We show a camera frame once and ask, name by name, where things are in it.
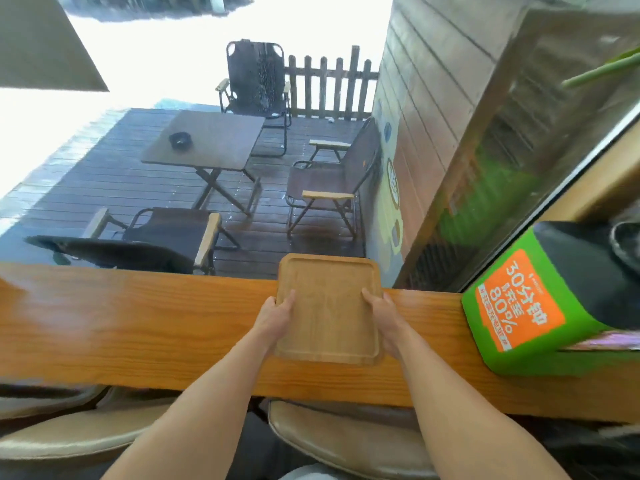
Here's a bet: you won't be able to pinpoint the dark wooden picket fence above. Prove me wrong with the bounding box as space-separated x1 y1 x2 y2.
283 44 379 121

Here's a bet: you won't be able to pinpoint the person's light grey shirt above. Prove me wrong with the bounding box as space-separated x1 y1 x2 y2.
279 464 351 480

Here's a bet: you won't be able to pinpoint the person's left hand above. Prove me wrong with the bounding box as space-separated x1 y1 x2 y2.
249 289 297 358

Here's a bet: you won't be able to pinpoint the green power bank kiosk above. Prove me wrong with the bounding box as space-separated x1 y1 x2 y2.
461 220 640 378

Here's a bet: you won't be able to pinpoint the wooden tray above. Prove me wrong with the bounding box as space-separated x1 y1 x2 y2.
273 253 386 367

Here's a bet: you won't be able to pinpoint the person's right forearm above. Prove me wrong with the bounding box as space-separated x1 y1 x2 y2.
397 328 571 480

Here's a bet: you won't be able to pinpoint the person's left forearm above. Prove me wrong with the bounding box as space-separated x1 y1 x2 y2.
102 330 273 480

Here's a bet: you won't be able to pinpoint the person's right hand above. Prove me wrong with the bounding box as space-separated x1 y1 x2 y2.
361 287 413 363

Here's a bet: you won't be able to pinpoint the black plant pot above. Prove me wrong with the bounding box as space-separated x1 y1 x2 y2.
609 222 640 277

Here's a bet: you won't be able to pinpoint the beige leather stool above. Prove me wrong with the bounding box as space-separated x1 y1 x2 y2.
0 383 109 421
0 394 179 463
267 399 439 480

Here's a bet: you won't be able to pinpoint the dark folding chair wooden armrests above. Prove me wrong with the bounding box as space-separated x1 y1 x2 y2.
215 38 293 158
25 207 241 275
285 117 381 241

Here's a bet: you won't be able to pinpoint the dark outdoor folding table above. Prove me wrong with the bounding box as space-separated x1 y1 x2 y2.
141 109 266 218

